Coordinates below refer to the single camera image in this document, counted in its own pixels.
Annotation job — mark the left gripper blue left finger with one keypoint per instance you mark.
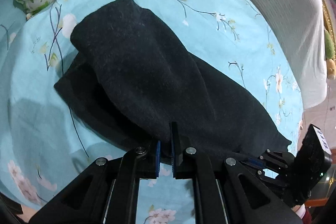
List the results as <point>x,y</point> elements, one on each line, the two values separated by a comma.
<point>157,158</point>

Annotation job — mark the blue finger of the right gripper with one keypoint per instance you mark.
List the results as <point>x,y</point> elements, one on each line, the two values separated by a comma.
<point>252,163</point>

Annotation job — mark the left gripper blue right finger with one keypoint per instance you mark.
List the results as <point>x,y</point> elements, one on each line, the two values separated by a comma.
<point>175,149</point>

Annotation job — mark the black knit pants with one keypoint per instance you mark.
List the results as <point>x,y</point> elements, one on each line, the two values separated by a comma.
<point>132,77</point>

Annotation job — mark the person right hand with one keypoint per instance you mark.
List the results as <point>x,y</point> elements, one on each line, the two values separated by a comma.
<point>303,213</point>

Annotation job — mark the wooden glass cabinet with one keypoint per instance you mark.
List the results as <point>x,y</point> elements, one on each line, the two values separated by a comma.
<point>323,190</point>

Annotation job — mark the light blue floral bedsheet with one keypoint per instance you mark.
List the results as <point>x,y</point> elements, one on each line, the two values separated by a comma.
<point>47,139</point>

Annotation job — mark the green yellow plush toy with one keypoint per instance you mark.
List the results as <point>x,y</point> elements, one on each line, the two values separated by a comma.
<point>329,55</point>

